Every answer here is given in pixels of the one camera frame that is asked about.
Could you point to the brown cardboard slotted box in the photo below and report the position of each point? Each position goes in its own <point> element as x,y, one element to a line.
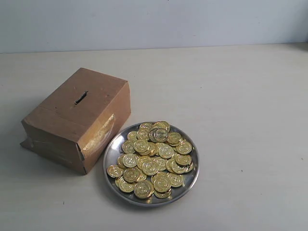
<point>75,123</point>

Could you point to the gold coin upright top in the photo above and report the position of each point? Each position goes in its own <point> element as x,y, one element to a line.
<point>161,135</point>

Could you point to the gold coin centre pale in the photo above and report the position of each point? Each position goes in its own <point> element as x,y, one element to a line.
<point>165,151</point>

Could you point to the gold coin right edge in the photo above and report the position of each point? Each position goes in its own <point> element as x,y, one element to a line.
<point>184,148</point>

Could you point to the round silver metal plate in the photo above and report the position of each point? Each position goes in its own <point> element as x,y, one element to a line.
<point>114,150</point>

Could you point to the pale gold coin left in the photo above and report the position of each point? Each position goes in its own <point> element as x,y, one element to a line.
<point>130,160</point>

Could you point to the gold coin lower left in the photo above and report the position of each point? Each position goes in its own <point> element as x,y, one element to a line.
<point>131,175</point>

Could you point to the gold coin lower right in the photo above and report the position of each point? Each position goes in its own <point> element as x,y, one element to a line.
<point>175,180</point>

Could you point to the gold coin far left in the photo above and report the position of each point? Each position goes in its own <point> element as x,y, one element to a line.
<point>114,171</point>

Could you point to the gold coin front bottom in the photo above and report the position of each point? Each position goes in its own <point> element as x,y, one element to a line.
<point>143,189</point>

